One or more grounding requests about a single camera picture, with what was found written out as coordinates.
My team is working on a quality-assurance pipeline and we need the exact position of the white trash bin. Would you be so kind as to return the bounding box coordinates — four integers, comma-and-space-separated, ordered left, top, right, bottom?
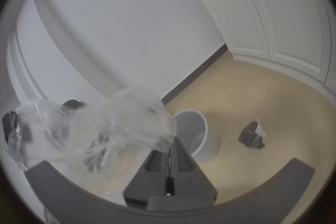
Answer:
172, 110, 220, 163

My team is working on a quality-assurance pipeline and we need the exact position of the white wardrobe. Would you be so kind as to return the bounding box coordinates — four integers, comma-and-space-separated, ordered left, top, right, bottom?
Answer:
155, 0, 336, 99

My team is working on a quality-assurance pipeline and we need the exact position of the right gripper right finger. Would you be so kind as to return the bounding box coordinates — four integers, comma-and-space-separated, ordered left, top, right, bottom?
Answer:
168, 136, 219, 205

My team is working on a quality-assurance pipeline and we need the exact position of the white plastic wrapper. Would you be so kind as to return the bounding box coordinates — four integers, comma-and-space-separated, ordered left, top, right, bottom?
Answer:
254, 120, 267, 148

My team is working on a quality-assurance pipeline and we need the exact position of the grey seat white chair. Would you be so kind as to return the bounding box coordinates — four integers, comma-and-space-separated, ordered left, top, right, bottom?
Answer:
21, 99, 88, 151

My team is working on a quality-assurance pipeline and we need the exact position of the clear plastic bag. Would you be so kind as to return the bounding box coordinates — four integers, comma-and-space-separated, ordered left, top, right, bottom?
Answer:
7, 86, 178, 180

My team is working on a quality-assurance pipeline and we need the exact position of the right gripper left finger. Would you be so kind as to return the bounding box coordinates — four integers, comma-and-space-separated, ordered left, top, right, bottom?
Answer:
123, 136, 171, 207

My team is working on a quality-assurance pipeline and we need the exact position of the black plastic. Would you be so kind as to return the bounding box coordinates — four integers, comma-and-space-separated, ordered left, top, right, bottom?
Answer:
238, 120, 265, 150

